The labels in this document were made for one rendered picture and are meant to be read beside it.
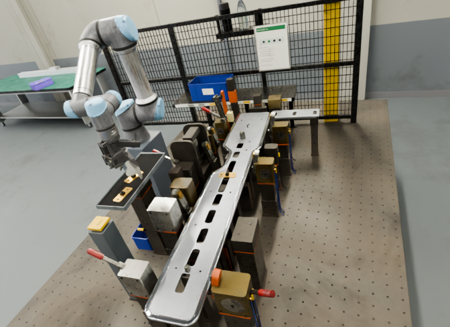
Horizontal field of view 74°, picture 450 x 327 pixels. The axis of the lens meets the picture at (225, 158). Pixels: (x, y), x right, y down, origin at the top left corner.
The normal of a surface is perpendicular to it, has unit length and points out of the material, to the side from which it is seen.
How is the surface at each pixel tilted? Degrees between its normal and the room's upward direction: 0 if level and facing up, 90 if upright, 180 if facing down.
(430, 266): 0
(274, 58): 90
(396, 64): 90
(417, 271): 0
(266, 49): 90
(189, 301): 0
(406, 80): 90
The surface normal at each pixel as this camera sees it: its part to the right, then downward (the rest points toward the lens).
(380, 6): -0.35, 0.58
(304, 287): -0.18, -0.81
